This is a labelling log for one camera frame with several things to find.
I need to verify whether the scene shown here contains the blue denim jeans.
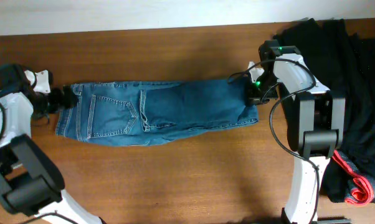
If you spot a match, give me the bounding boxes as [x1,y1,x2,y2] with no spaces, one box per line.
[55,80,259,147]

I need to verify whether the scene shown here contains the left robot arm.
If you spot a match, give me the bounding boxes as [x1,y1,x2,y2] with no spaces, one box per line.
[0,63,104,224]

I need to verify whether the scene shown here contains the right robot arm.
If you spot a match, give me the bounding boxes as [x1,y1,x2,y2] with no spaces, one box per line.
[245,40,345,224]

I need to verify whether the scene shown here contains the black folded garment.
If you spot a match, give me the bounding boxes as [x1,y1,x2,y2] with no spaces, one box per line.
[274,19,375,203]

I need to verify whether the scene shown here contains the red and grey cloth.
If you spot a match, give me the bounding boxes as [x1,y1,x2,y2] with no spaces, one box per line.
[332,151,375,206]

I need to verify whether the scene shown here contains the black right camera cable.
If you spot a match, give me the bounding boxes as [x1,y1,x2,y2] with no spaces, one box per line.
[227,58,321,224]

